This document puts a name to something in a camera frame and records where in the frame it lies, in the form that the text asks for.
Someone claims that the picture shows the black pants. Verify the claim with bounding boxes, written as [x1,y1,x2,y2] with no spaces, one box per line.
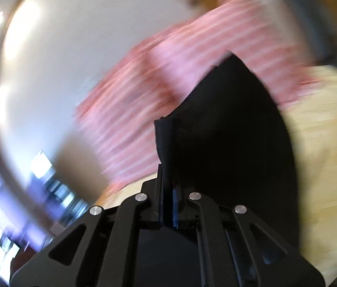
[154,55,299,247]

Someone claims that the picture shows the pink polka dot pillow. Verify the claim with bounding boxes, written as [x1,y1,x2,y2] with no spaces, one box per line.
[76,0,315,193]

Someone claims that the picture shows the cream bed sheet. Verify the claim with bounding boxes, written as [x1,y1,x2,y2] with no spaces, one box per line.
[261,66,337,286]

